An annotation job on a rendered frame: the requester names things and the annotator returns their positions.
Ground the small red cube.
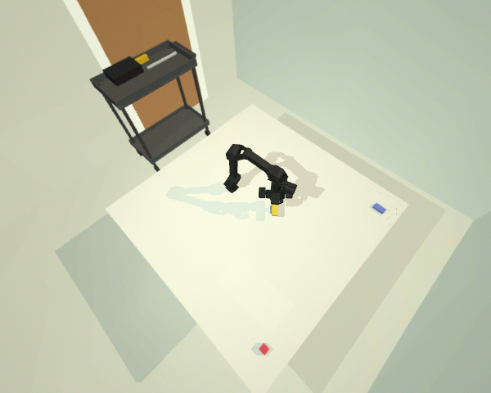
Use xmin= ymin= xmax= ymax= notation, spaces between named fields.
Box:
xmin=259 ymin=343 xmax=269 ymax=355

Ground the blue rectangular block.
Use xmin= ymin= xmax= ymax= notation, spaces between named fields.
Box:
xmin=372 ymin=203 xmax=387 ymax=214

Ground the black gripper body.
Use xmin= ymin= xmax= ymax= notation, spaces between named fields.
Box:
xmin=259 ymin=187 xmax=293 ymax=199

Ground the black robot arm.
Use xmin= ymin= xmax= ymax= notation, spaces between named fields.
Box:
xmin=224 ymin=144 xmax=297 ymax=205

